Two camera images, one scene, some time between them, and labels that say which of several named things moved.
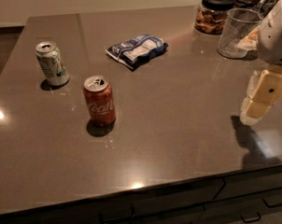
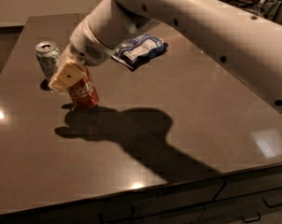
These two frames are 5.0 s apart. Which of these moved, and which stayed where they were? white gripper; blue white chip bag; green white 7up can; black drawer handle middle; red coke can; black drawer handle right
Moved: red coke can; white gripper
Stayed: blue white chip bag; green white 7up can; black drawer handle middle; black drawer handle right
